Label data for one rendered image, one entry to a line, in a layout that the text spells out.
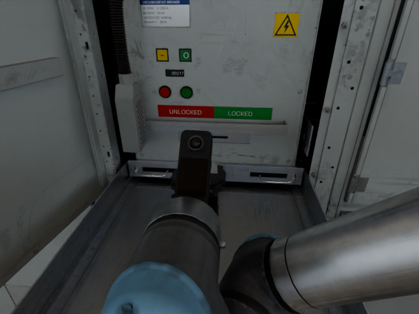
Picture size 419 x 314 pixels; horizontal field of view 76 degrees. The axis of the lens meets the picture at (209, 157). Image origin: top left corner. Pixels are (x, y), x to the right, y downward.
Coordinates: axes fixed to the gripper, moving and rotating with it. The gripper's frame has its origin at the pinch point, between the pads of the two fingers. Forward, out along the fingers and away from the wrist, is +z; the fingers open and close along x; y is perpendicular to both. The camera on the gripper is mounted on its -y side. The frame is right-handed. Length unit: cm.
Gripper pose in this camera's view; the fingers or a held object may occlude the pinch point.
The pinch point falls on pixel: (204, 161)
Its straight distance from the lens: 53.0
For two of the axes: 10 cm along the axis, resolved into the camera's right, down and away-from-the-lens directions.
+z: 0.9, -3.1, 9.5
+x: 10.0, 0.4, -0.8
